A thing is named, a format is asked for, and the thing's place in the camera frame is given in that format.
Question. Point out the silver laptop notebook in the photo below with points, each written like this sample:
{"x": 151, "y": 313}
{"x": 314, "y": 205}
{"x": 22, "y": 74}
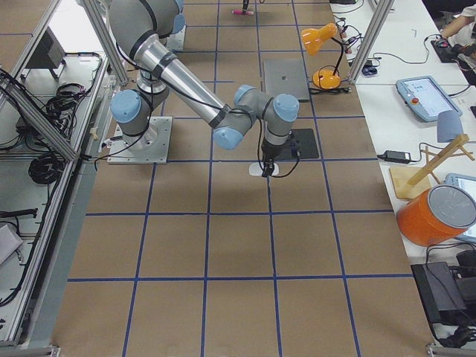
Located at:
{"x": 286, "y": 76}

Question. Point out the black box device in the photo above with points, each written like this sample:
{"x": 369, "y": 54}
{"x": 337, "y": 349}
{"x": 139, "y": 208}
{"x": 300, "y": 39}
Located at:
{"x": 440, "y": 296}

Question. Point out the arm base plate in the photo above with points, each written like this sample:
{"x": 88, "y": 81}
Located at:
{"x": 152, "y": 148}
{"x": 175, "y": 42}

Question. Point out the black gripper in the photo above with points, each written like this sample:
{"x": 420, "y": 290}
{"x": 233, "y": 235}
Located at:
{"x": 268, "y": 152}

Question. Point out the white computer mouse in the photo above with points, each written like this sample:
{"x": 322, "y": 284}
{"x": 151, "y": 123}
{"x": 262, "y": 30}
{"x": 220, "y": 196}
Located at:
{"x": 256, "y": 170}

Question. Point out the wooden stand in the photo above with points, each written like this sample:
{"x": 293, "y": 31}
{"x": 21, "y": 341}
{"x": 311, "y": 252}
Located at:
{"x": 409, "y": 182}

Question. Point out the pink marker pen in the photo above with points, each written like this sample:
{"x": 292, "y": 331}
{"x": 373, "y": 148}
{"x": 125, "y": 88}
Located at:
{"x": 243, "y": 12}

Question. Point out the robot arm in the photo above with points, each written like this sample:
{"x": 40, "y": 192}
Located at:
{"x": 141, "y": 29}

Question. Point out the black mousepad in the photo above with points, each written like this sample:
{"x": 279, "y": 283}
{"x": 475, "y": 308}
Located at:
{"x": 300, "y": 144}

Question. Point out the black power adapter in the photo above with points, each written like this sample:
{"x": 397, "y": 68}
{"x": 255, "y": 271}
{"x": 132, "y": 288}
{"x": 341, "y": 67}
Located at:
{"x": 396, "y": 156}

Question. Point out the orange cylindrical container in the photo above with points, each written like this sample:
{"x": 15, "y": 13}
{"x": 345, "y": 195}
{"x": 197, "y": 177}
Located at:
{"x": 426, "y": 220}

